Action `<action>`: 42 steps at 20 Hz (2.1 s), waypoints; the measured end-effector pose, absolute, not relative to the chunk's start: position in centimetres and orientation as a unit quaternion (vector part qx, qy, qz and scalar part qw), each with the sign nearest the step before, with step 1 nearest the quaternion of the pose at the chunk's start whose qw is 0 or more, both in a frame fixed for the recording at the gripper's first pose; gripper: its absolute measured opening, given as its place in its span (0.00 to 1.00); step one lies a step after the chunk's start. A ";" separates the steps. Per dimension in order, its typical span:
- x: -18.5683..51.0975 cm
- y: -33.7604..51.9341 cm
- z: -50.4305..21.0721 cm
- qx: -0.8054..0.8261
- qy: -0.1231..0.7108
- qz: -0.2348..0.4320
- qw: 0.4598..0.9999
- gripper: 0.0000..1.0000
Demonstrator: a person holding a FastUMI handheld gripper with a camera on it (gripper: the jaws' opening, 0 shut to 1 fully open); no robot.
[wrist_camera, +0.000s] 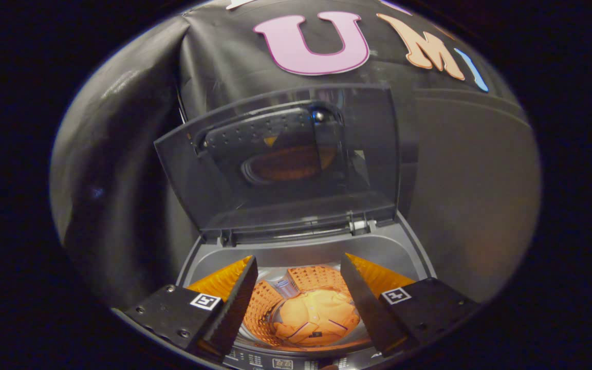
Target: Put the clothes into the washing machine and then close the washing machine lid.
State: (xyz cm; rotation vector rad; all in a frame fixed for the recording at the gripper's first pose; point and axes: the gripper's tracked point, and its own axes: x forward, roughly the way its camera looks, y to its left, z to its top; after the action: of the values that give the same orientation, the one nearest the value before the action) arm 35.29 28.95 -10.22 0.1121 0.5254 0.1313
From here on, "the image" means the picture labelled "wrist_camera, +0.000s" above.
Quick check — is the grey washing machine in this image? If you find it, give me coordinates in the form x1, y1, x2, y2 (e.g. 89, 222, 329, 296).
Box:
175, 211, 438, 370

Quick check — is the yellow polo shirt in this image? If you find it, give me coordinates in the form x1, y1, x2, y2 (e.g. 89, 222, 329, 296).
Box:
273, 289, 361, 346

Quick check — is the white cabinet with dark top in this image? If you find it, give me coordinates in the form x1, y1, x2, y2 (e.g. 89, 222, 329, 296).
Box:
399, 87, 542, 304

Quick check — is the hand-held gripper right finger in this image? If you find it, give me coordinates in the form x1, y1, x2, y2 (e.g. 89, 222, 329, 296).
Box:
340, 253, 482, 358

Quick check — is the dark transparent washing machine lid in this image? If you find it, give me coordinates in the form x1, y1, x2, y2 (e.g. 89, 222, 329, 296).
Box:
153, 85, 400, 245

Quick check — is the black backdrop cloth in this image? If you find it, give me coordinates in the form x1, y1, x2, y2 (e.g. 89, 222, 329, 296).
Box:
49, 0, 512, 309

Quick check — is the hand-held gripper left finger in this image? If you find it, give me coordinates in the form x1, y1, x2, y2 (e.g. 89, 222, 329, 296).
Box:
124, 255, 259, 360

